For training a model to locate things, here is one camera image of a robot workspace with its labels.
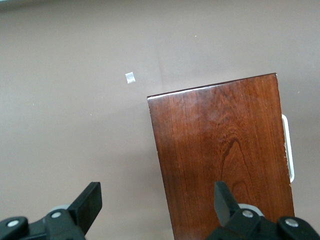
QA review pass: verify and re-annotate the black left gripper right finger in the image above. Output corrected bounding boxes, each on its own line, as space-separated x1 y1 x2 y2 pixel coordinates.
206 181 320 240

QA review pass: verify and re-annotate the light wood drawer white handle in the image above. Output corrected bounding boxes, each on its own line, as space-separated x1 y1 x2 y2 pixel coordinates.
281 114 295 182

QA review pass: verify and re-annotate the dark brown wooden cabinet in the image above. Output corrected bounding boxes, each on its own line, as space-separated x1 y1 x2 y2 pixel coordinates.
146 72 296 240

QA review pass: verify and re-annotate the brown table cover sheet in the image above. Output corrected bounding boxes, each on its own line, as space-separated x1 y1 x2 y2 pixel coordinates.
0 0 320 240

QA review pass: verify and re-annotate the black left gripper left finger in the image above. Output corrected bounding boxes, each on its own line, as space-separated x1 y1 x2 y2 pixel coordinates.
0 181 103 240

